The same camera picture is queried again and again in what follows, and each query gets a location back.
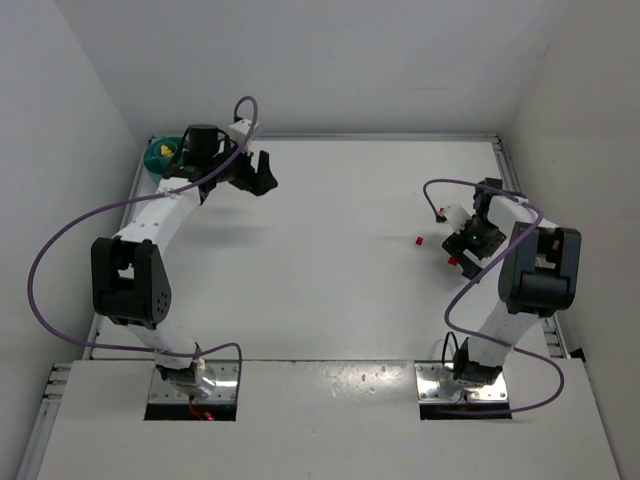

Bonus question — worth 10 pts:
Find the small yellow lego plate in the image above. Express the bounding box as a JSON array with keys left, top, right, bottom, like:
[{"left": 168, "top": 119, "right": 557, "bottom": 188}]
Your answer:
[{"left": 156, "top": 143, "right": 176, "bottom": 158}]

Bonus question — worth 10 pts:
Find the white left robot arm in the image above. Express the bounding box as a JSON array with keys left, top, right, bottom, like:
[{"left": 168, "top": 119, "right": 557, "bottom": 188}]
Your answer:
[{"left": 91, "top": 117, "right": 278, "bottom": 398}]

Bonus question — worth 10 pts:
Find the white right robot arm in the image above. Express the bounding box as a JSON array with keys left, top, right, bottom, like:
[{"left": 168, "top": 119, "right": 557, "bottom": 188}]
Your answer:
[{"left": 438, "top": 178, "right": 582, "bottom": 385}]

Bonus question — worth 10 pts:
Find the teal divided round container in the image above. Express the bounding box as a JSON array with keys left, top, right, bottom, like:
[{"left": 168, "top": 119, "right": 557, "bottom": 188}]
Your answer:
[{"left": 143, "top": 136, "right": 181, "bottom": 185}]

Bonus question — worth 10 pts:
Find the white front cover board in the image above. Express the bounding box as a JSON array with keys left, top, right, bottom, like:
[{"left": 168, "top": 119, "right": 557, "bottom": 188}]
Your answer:
[{"left": 39, "top": 360, "right": 618, "bottom": 479}]

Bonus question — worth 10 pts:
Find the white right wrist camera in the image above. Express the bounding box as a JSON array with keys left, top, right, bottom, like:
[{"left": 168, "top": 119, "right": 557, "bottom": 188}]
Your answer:
[{"left": 436, "top": 204, "right": 471, "bottom": 232}]

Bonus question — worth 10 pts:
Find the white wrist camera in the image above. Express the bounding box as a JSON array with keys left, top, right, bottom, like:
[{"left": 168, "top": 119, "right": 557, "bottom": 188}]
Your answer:
[
  {"left": 227, "top": 119, "right": 260, "bottom": 151},
  {"left": 436, "top": 204, "right": 471, "bottom": 232}
]

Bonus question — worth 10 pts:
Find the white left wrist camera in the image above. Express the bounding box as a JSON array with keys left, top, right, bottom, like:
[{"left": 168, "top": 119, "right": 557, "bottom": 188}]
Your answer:
[{"left": 227, "top": 119, "right": 260, "bottom": 151}]

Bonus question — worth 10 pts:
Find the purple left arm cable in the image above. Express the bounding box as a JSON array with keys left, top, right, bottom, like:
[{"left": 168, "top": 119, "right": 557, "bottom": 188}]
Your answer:
[{"left": 26, "top": 96, "right": 262, "bottom": 371}]

